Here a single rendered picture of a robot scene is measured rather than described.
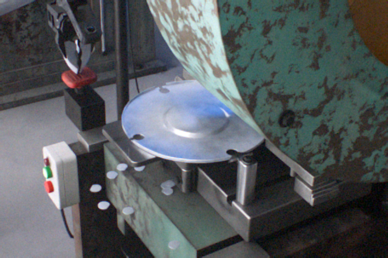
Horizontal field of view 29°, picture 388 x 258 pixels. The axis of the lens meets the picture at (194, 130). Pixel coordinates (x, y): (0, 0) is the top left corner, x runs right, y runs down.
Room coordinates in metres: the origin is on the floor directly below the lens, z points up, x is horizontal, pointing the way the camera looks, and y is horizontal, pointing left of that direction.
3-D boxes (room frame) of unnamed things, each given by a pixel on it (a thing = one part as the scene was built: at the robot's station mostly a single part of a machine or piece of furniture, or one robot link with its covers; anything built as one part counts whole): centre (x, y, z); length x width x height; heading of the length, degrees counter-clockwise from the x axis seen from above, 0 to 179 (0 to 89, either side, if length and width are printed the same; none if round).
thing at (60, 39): (1.44, 0.28, 0.84); 0.05 x 0.02 x 0.09; 122
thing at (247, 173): (1.07, -0.10, 0.75); 0.03 x 0.03 x 0.10; 32
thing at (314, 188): (1.15, -0.20, 0.76); 0.17 x 0.06 x 0.10; 32
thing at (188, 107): (1.22, 0.00, 0.78); 0.29 x 0.29 x 0.01
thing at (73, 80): (1.45, 0.26, 0.71); 0.07 x 0.06 x 0.08; 122
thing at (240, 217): (1.29, -0.11, 0.68); 0.45 x 0.30 x 0.06; 32
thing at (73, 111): (1.43, 0.25, 0.62); 0.10 x 0.06 x 0.20; 32
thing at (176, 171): (1.20, 0.04, 0.72); 0.25 x 0.14 x 0.14; 122
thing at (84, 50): (1.47, 0.26, 0.79); 0.06 x 0.03 x 0.09; 32
